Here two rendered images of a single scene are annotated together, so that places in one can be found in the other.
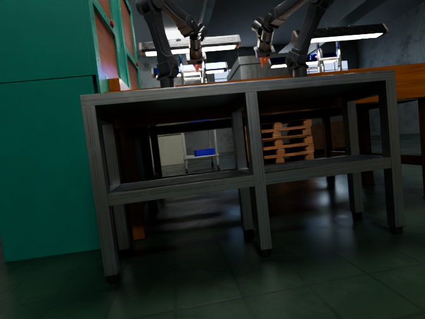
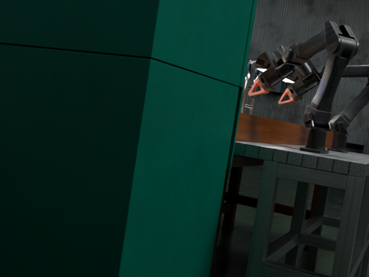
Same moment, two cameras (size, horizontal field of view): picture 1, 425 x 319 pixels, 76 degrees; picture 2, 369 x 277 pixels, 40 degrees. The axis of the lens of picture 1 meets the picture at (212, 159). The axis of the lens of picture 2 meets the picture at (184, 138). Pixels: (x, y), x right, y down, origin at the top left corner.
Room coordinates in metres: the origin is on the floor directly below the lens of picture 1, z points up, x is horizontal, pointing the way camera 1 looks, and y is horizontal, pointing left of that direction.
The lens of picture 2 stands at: (0.62, 1.91, 0.73)
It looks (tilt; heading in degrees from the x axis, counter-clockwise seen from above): 3 degrees down; 302
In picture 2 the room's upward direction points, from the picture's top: 9 degrees clockwise
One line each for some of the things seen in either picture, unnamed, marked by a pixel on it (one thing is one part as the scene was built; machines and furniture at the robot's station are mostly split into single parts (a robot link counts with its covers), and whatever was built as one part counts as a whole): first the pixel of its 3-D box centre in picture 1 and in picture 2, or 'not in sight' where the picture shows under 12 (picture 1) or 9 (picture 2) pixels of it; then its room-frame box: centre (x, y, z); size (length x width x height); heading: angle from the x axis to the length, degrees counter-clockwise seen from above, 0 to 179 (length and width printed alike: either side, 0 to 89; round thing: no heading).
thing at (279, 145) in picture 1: (271, 138); not in sight; (4.63, -1.03, 0.41); 1.15 x 0.79 x 0.81; 95
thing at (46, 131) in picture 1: (98, 160); (1, 182); (1.98, 0.83, 0.42); 1.36 x 0.55 x 0.84; 5
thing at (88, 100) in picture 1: (226, 104); (267, 146); (1.47, -0.11, 0.65); 1.20 x 0.90 x 0.04; 98
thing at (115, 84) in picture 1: (121, 90); not in sight; (1.63, 0.49, 0.83); 0.30 x 0.06 x 0.07; 5
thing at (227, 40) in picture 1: (190, 44); not in sight; (1.73, 0.06, 1.08); 0.62 x 0.08 x 0.07; 95
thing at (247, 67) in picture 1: (262, 109); not in sight; (7.18, -1.45, 1.15); 1.79 x 1.42 x 2.30; 5
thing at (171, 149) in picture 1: (145, 152); not in sight; (7.25, 1.75, 0.38); 2.25 x 0.72 x 0.77; 98
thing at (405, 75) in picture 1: (279, 95); (286, 142); (1.50, -0.40, 0.67); 1.81 x 0.12 x 0.19; 95
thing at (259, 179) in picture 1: (248, 172); (326, 239); (1.17, -0.15, 0.32); 1.20 x 0.29 x 0.63; 98
